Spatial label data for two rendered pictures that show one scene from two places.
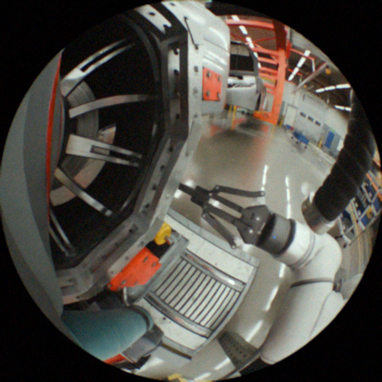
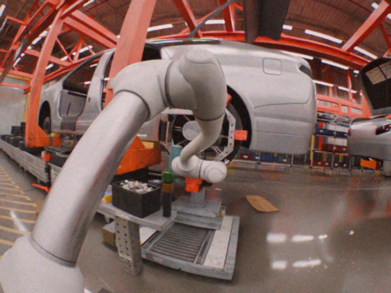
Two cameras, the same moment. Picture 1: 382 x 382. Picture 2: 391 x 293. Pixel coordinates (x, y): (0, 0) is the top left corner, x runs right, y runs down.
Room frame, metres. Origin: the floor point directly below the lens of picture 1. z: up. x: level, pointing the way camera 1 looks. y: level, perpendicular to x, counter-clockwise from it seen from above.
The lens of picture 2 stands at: (-0.44, -1.06, 0.81)
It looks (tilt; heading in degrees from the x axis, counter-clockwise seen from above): 3 degrees down; 69
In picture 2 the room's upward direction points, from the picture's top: 5 degrees clockwise
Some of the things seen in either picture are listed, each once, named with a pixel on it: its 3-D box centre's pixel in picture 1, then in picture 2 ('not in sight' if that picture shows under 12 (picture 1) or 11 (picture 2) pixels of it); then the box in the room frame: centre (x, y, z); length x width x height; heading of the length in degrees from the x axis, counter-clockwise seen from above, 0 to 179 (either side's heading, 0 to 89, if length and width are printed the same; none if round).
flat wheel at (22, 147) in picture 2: not in sight; (31, 147); (-2.83, 2.35, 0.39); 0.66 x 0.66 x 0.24
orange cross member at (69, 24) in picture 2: not in sight; (105, 49); (-1.34, 2.44, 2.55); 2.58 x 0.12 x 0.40; 54
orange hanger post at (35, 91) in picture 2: not in sight; (40, 66); (-2.15, 1.32, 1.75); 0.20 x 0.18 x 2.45; 54
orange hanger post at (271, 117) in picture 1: (271, 80); not in sight; (3.00, -2.03, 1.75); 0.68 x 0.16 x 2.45; 54
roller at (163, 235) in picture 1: (139, 214); not in sight; (0.18, 0.17, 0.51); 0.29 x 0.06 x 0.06; 54
